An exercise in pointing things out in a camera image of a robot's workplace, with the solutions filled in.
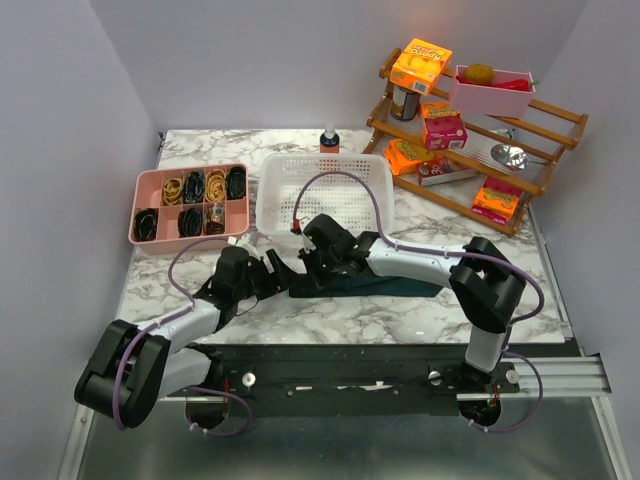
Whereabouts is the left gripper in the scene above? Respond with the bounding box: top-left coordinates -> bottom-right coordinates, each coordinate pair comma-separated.
234,248 -> 303,301

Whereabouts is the dark green tie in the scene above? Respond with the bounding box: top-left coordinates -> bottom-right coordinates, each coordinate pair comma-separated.
288,275 -> 442,299

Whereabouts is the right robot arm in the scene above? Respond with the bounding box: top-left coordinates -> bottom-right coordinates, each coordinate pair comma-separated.
295,214 -> 525,392

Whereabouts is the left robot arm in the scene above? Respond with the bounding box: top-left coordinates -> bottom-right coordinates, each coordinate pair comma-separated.
74,246 -> 301,429

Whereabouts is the patterned rolled tie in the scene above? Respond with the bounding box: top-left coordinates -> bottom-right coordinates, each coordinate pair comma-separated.
203,202 -> 226,236

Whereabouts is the white plastic basket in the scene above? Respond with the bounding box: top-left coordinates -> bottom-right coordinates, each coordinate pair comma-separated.
255,153 -> 395,237

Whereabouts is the black rolled tie top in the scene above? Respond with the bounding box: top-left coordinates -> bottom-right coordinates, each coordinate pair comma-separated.
226,166 -> 247,200

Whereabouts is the black rolled tie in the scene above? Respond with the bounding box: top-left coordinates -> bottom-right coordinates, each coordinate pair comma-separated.
178,207 -> 203,238
226,166 -> 247,200
133,208 -> 158,242

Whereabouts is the black rolled tie bottom middle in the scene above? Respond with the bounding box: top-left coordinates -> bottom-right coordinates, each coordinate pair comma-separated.
178,207 -> 203,238

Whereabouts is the yellow rolled tie right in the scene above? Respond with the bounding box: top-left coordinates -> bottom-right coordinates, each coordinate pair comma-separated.
204,169 -> 226,202

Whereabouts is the yellow rolled tie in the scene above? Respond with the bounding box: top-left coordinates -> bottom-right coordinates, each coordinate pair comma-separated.
162,177 -> 183,206
204,169 -> 226,202

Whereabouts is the dark blue rolled tie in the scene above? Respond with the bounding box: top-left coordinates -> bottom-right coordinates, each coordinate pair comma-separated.
183,170 -> 206,204

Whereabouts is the pink compartment organizer box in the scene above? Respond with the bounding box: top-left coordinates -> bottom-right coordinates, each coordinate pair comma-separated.
128,163 -> 250,255

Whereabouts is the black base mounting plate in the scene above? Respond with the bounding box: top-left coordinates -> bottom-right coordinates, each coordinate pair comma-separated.
158,345 -> 518,417

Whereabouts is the orange spray bottle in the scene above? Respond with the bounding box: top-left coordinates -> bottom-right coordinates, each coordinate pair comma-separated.
319,123 -> 340,153

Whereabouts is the yellow rolled tie left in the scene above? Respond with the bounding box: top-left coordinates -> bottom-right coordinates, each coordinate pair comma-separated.
162,177 -> 183,206

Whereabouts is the orange sponge box middle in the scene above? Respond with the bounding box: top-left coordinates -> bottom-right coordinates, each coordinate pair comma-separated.
383,138 -> 440,176

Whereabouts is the orange sponge box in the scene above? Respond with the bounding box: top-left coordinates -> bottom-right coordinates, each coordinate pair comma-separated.
471,177 -> 522,225
383,138 -> 440,176
389,38 -> 453,95

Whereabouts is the black rolled tie bottom left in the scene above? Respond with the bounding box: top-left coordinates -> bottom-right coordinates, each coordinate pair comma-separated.
133,208 -> 158,242

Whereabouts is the white red flat box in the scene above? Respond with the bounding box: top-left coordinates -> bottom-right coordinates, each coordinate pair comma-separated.
416,156 -> 478,187

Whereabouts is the dark jar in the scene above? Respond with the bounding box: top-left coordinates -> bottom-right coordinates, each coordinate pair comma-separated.
390,85 -> 421,121

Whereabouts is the pink sponge box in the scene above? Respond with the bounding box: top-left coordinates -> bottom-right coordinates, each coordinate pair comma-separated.
420,102 -> 468,151

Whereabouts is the orange sponge box lower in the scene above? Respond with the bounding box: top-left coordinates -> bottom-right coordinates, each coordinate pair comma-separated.
471,177 -> 522,225

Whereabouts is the wooden tiered rack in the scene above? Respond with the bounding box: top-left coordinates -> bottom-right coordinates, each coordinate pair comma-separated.
363,48 -> 589,236

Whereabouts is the silver metal spoon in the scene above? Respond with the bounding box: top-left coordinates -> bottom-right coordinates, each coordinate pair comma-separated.
490,143 -> 545,171

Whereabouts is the orange sponge box top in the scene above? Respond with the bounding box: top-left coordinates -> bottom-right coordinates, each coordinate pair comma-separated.
389,38 -> 453,95

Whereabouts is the pink rectangular bin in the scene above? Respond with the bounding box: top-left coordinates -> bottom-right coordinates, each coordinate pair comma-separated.
449,65 -> 536,118

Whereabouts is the brown potato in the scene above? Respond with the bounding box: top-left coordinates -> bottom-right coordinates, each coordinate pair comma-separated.
463,64 -> 494,86

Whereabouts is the red chili pepper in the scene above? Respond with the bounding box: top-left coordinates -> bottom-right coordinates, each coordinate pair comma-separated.
456,75 -> 536,92

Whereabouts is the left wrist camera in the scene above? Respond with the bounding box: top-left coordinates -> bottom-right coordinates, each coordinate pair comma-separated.
235,232 -> 261,259

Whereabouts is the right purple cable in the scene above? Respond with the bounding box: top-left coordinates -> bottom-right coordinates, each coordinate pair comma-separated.
290,171 -> 547,434

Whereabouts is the aluminium rail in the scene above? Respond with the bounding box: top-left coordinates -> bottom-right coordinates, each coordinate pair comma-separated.
457,354 -> 614,401

